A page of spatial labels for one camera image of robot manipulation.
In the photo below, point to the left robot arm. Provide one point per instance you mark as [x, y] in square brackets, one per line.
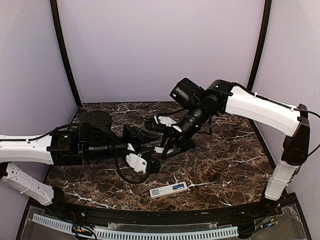
[90, 140]

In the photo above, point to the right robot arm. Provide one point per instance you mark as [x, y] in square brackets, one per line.
[232, 98]

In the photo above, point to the white battery cover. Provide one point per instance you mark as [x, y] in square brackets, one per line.
[160, 150]

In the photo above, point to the right black frame post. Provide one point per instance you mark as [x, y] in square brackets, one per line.
[260, 43]

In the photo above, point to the black frame post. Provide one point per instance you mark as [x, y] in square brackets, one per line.
[63, 51]
[260, 43]

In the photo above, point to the white slotted cable duct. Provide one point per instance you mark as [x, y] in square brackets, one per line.
[136, 232]

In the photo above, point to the blue battery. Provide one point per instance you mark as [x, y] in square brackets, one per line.
[178, 187]

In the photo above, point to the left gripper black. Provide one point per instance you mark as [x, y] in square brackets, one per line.
[138, 138]

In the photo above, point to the white remote control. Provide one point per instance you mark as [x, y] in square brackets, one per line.
[166, 190]

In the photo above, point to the black front rail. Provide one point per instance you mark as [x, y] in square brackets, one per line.
[239, 214]

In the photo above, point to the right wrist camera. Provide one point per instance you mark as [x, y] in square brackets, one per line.
[155, 123]

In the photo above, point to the left black frame post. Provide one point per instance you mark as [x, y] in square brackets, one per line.
[63, 51]

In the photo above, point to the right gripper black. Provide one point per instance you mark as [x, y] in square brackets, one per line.
[182, 142]

